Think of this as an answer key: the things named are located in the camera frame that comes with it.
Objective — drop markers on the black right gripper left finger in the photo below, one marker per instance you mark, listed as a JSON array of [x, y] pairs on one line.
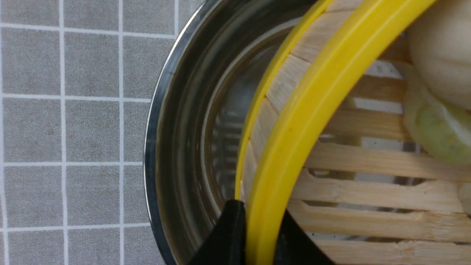
[[226, 243]]

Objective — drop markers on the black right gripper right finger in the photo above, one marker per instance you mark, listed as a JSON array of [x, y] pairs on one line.
[[294, 247]]

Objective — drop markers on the yellow rimmed bamboo steamer basket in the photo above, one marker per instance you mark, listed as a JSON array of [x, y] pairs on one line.
[[325, 140]]

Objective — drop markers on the stainless steel pot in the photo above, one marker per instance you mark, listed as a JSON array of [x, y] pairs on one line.
[[198, 111]]

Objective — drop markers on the green dumpling lower left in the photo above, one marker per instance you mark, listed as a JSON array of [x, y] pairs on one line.
[[441, 128]]

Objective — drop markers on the grey checkered tablecloth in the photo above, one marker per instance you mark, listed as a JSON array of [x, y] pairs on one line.
[[77, 78]]

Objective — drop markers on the white round bun left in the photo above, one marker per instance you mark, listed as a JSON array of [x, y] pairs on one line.
[[440, 49]]

